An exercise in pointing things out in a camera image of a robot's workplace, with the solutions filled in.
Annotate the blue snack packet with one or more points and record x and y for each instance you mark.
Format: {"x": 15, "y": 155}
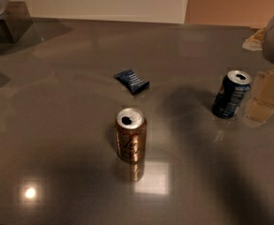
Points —
{"x": 133, "y": 82}

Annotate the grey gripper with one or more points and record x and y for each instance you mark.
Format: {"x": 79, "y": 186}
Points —
{"x": 261, "y": 106}

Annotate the dark wooden block stand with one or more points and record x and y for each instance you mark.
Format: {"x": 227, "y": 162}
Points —
{"x": 14, "y": 22}

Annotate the blue soda can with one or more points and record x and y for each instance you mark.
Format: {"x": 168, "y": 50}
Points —
{"x": 234, "y": 87}

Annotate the orange soda can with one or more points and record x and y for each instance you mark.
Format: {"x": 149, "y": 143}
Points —
{"x": 130, "y": 124}

